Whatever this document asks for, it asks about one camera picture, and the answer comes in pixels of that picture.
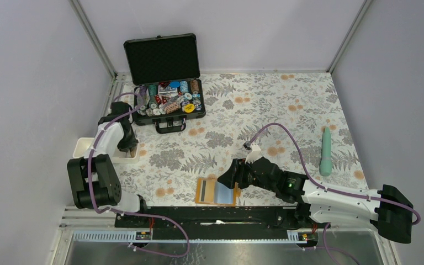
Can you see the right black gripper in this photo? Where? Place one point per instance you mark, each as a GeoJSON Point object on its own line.
{"type": "Point", "coordinates": [236, 173]}

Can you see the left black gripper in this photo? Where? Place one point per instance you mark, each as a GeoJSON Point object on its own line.
{"type": "Point", "coordinates": [123, 146]}

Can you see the floral patterned table mat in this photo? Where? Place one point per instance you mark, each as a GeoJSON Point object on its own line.
{"type": "Point", "coordinates": [287, 111]}

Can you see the mint green wand massager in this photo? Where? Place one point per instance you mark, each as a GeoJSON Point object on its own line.
{"type": "Point", "coordinates": [326, 154]}

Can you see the grey slotted cable duct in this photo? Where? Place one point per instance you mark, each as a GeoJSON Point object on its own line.
{"type": "Point", "coordinates": [146, 237]}

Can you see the blue round chip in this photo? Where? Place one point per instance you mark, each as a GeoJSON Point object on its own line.
{"type": "Point", "coordinates": [175, 84]}

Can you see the orange leather card holder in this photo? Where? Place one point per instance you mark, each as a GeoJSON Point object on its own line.
{"type": "Point", "coordinates": [237, 193]}

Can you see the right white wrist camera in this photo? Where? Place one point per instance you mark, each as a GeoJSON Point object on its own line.
{"type": "Point", "coordinates": [254, 152]}

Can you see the light blue card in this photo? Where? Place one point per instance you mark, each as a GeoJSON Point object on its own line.
{"type": "Point", "coordinates": [223, 195]}

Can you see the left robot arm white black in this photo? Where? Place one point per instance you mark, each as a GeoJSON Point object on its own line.
{"type": "Point", "coordinates": [93, 178]}

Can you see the white rectangular plastic tray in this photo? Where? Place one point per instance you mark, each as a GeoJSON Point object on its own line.
{"type": "Point", "coordinates": [84, 145]}

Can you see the yellow round chip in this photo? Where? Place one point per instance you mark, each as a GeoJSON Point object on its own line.
{"type": "Point", "coordinates": [189, 108]}

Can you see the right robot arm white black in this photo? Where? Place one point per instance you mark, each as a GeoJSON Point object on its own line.
{"type": "Point", "coordinates": [386, 211]}

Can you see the black poker chip case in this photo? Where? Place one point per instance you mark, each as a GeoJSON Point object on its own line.
{"type": "Point", "coordinates": [159, 61]}

